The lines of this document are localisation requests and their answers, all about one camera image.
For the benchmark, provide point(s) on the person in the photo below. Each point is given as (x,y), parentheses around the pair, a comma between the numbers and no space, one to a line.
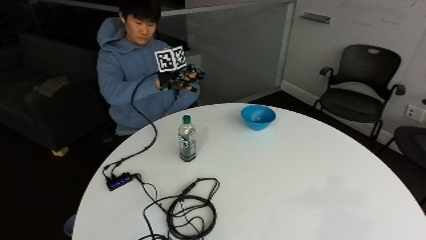
(133,70)

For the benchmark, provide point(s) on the grey wall tray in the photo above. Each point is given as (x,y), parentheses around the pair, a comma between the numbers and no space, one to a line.
(314,17)

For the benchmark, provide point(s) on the dark sofa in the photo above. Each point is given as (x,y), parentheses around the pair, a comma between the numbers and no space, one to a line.
(44,86)

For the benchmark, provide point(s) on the white wall socket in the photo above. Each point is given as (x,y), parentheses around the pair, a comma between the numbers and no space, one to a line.
(414,113)

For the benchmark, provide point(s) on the black office chair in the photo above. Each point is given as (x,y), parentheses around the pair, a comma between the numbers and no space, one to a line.
(359,90)

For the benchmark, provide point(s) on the clear bottle with green cap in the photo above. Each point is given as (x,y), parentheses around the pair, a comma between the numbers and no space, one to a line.
(186,140)

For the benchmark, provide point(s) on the black hub box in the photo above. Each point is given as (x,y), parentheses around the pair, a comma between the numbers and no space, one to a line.
(118,181)

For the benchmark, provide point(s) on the blue bowl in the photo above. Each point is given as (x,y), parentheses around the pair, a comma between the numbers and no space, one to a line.
(257,117)

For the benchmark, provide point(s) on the grey cushion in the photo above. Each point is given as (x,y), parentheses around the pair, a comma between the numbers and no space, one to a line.
(50,86)

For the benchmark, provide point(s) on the white marker cube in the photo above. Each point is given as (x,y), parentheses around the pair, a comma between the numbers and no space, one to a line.
(169,59)

